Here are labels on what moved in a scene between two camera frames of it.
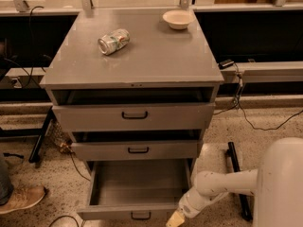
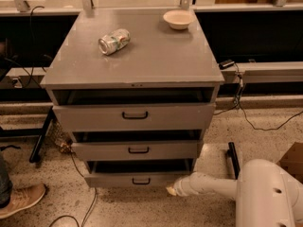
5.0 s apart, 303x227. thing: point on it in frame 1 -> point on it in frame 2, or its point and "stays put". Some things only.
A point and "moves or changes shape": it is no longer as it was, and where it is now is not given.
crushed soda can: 114,41 stays put
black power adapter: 225,63 stays put
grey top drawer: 176,109 stays put
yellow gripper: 187,207 -> 181,186
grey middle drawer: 135,145 stays put
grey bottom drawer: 145,189 moves or changes shape
